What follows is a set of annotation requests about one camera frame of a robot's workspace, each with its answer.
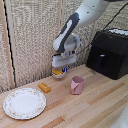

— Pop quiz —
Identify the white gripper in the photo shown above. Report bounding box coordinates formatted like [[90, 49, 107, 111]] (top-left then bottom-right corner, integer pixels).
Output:
[[51, 49, 80, 73]]

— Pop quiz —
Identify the white bowl with hot dog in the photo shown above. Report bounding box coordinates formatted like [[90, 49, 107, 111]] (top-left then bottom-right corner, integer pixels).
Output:
[[52, 68, 68, 80]]

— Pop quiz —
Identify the white plate with gold rim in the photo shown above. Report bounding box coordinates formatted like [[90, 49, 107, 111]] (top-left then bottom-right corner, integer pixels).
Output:
[[2, 87, 48, 121]]

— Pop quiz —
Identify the pink faceted cup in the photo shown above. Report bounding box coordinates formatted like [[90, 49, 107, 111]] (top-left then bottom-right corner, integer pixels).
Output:
[[70, 75, 85, 96]]

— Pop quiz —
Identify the yellow bread piece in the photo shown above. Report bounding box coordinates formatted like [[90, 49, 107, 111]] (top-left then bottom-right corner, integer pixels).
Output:
[[37, 82, 52, 94]]

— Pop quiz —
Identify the black box appliance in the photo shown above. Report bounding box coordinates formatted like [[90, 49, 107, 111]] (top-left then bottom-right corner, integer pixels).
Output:
[[85, 28, 128, 81]]

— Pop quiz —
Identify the black cable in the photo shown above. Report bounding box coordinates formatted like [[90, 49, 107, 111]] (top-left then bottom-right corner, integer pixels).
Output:
[[76, 1, 128, 54]]

